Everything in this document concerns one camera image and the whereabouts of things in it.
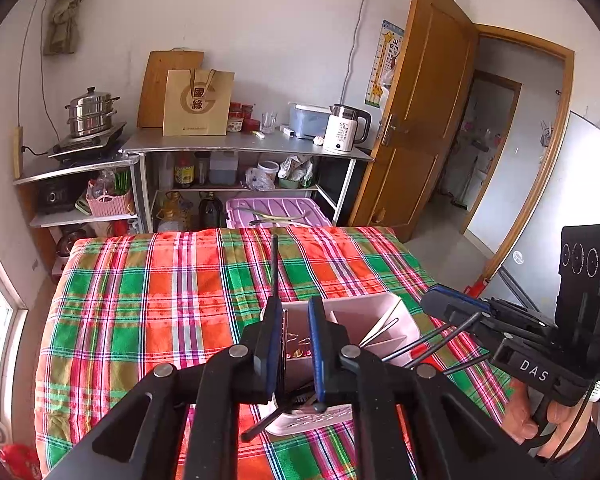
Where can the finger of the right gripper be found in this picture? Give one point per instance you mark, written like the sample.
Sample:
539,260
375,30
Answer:
450,306
520,316

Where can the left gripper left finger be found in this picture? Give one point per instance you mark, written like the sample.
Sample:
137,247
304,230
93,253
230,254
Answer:
189,415

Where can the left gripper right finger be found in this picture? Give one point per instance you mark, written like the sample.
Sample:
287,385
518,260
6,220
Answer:
410,423

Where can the light wooden chopstick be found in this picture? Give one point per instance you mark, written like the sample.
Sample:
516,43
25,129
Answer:
387,325
387,316

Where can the black chopstick long diagonal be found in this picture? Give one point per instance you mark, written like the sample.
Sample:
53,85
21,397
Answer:
407,348

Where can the metal kitchen shelf table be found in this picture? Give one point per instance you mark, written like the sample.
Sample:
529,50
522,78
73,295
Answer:
145,143

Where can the person right hand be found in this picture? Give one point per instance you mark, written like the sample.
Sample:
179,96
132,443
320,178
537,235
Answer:
571,423

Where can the pink utensil holder basket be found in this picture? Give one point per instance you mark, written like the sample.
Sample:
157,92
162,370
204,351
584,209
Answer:
356,315

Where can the plaid tablecloth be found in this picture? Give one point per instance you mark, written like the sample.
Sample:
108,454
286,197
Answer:
125,304

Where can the white refrigerator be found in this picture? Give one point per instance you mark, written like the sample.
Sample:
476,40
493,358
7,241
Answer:
533,268

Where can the white electric kettle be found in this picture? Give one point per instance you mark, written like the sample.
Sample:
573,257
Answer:
346,127

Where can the wooden door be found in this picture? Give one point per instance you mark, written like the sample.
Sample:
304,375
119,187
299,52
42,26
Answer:
427,97

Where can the purple plastic storage lid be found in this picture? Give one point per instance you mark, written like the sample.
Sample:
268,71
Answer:
246,212

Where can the blue grey plastic container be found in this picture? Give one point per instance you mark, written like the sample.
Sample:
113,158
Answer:
308,121

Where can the pink woven basket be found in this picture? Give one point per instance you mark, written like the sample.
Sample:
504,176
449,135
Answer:
106,205

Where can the small side shelf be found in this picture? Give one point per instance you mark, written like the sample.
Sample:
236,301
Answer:
49,191

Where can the glass cup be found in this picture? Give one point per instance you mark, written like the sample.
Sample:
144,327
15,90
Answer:
268,122

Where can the dark sauce bottle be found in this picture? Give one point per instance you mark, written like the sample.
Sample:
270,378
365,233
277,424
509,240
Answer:
184,170

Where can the red lidded jars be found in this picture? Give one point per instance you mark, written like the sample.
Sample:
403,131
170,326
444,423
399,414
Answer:
240,118

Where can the black induction cooker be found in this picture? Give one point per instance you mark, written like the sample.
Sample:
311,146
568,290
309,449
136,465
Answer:
87,146

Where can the wooden cutting board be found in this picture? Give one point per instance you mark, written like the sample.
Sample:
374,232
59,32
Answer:
159,64

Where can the tan paper gift bag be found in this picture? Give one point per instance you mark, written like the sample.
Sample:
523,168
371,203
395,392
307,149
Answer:
197,102

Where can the stainless steel steamer pot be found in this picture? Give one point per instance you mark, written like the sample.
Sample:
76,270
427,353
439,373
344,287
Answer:
90,113

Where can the hanging olive cloth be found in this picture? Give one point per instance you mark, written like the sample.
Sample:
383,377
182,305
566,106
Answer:
62,32

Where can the wall poster calendar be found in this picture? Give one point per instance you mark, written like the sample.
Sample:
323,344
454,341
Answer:
381,77

